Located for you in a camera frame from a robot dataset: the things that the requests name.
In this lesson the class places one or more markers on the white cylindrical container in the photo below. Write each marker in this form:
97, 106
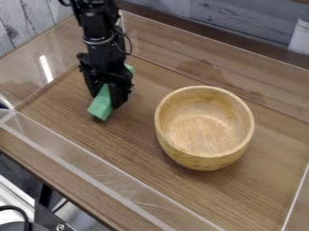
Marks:
299, 37

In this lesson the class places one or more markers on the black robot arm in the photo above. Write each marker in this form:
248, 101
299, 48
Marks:
96, 17

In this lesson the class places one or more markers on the green rectangular block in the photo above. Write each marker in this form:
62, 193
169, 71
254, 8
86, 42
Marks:
100, 107

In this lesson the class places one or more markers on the clear acrylic corner bracket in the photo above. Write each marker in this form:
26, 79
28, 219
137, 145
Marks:
120, 21

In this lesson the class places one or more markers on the black table leg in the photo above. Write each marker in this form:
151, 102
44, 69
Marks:
45, 196

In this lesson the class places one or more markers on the brown wooden bowl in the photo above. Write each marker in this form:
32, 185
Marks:
203, 127

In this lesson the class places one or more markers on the clear acrylic front wall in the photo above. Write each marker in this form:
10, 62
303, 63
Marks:
112, 196

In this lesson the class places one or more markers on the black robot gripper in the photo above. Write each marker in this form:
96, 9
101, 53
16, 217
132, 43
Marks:
104, 58

